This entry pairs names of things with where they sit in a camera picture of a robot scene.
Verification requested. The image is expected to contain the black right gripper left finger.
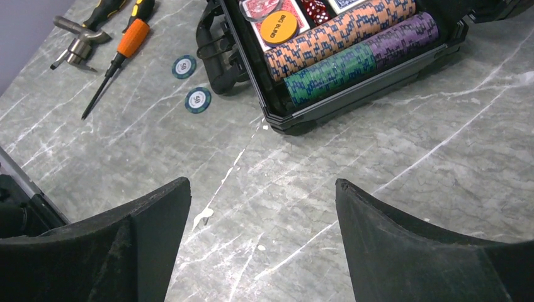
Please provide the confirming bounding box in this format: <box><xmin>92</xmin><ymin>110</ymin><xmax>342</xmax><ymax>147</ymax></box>
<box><xmin>1</xmin><ymin>177</ymin><xmax>191</xmax><ymax>301</ymax></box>

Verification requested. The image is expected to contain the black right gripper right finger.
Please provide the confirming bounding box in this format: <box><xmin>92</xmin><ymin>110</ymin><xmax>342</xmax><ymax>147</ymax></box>
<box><xmin>335</xmin><ymin>179</ymin><xmax>533</xmax><ymax>301</ymax></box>

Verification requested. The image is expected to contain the yellow big blind button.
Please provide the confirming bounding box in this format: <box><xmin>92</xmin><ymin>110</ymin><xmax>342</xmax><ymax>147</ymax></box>
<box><xmin>259</xmin><ymin>11</ymin><xmax>299</xmax><ymax>45</ymax></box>

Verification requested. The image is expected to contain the black poker set case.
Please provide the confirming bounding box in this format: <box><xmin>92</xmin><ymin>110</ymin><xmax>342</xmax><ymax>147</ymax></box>
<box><xmin>196</xmin><ymin>1</ymin><xmax>533</xmax><ymax>135</ymax></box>

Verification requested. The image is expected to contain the teal poker chip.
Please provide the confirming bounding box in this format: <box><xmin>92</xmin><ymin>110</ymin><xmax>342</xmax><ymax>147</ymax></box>
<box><xmin>171</xmin><ymin>55</ymin><xmax>196</xmax><ymax>79</ymax></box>
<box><xmin>185</xmin><ymin>87</ymin><xmax>212</xmax><ymax>114</ymax></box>

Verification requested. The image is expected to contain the green chip stack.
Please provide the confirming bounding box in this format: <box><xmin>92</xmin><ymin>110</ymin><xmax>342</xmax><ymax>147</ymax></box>
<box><xmin>284</xmin><ymin>43</ymin><xmax>377</xmax><ymax>106</ymax></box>

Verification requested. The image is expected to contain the grey metal pipe fitting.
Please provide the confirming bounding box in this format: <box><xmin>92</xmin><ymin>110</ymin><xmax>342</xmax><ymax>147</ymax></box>
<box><xmin>50</xmin><ymin>16</ymin><xmax>111</xmax><ymax>72</ymax></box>

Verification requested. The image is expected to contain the purple chip stack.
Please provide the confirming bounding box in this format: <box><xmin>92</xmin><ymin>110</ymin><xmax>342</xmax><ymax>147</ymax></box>
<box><xmin>363</xmin><ymin>12</ymin><xmax>440</xmax><ymax>69</ymax></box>

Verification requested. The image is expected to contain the brown blue chip row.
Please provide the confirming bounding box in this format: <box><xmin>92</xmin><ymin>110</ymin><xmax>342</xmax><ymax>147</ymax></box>
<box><xmin>264</xmin><ymin>0</ymin><xmax>416</xmax><ymax>81</ymax></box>

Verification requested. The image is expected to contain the blue playing card deck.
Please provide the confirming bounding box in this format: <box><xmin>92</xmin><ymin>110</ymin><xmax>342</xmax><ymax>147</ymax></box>
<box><xmin>328</xmin><ymin>0</ymin><xmax>366</xmax><ymax>14</ymax></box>

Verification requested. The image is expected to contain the red die in case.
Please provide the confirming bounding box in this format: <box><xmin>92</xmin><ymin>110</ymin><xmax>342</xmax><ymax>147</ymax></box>
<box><xmin>302</xmin><ymin>0</ymin><xmax>331</xmax><ymax>25</ymax></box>

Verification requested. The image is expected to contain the red playing card deck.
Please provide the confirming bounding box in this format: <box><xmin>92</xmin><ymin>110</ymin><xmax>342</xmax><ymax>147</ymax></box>
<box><xmin>239</xmin><ymin>0</ymin><xmax>310</xmax><ymax>52</ymax></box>

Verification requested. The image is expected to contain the orange black handled screwdriver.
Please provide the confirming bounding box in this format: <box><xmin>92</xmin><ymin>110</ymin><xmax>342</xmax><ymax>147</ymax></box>
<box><xmin>81</xmin><ymin>0</ymin><xmax>156</xmax><ymax>120</ymax></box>

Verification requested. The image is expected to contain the black yellow handled screwdriver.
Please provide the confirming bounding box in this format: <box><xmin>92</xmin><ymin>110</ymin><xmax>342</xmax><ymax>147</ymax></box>
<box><xmin>82</xmin><ymin>0</ymin><xmax>127</xmax><ymax>31</ymax></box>

